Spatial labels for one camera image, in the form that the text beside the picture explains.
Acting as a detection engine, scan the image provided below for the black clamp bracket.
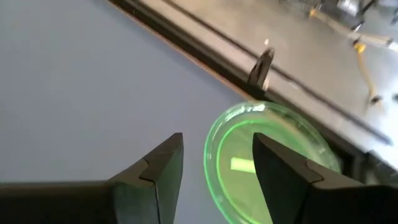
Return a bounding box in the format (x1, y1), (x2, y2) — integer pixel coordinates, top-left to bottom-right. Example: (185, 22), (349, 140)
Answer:
(248, 47), (276, 91)

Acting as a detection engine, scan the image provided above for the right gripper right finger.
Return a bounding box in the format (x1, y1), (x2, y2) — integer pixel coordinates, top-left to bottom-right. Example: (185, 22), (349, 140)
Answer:
(252, 132), (398, 224)

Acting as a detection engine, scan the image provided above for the grey table mat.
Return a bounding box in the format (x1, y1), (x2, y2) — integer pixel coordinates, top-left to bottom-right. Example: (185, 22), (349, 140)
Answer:
(0, 0), (252, 224)

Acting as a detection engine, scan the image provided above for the black aluminium table frame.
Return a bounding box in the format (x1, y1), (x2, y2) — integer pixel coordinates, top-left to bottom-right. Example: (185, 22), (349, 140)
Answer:
(105, 0), (398, 187)

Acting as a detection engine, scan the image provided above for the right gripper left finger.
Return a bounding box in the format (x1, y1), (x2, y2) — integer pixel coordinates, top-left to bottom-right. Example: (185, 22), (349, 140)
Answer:
(0, 133), (185, 224)

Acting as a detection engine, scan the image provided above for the small clear green plate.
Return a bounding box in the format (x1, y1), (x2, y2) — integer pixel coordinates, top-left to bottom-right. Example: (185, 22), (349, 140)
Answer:
(203, 101), (343, 224)

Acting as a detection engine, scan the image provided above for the beige metal bar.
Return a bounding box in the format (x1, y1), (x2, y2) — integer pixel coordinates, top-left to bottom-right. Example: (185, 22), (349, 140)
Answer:
(307, 7), (398, 52)

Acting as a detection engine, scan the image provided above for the yellow extension cable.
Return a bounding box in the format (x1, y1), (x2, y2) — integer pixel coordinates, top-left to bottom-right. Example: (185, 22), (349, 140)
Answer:
(353, 42), (383, 105)

